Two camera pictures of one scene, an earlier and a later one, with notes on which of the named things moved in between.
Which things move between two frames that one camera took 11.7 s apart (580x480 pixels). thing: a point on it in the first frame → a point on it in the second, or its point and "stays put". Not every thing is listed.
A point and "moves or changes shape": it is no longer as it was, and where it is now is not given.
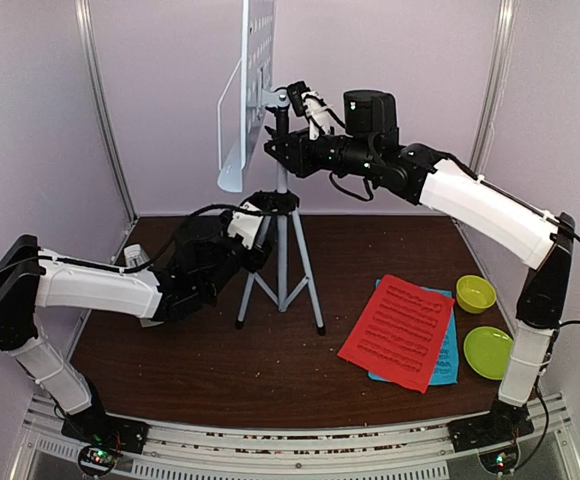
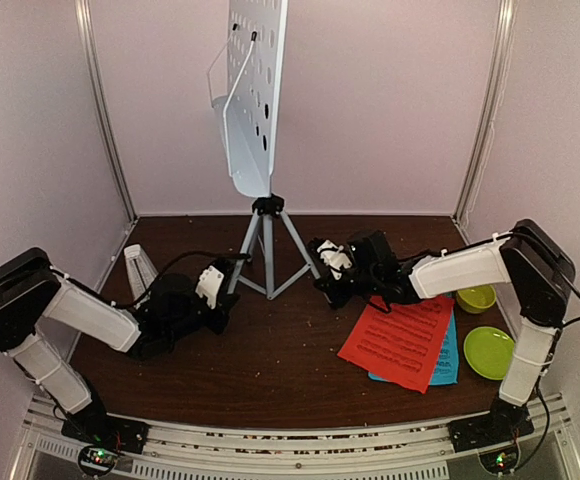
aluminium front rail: [303, 449] stays put
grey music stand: [257, 97] moves or changes shape
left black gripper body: [218, 276] → [215, 324]
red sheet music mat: [400, 335] stays put
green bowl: [475, 294] stays put
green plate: [488, 350] stays put
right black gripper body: [304, 162] → [364, 283]
